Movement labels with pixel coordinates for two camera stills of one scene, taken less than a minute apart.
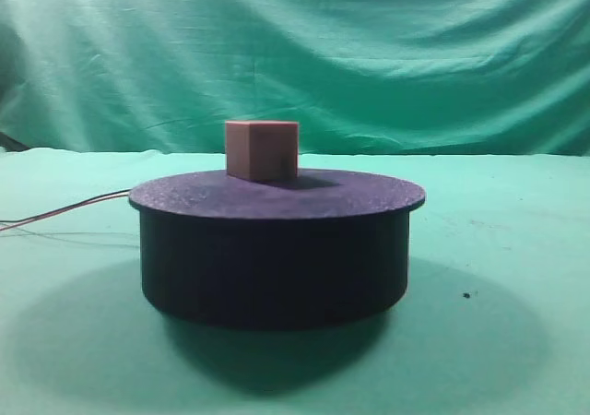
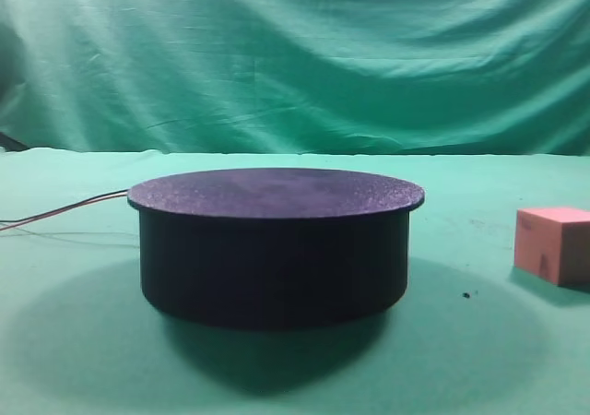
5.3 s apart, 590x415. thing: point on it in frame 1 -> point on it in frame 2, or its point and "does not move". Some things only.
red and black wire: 120,192 does not move
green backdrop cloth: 366,63 does not move
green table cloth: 494,318 does not move
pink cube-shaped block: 265,150 -> 553,244
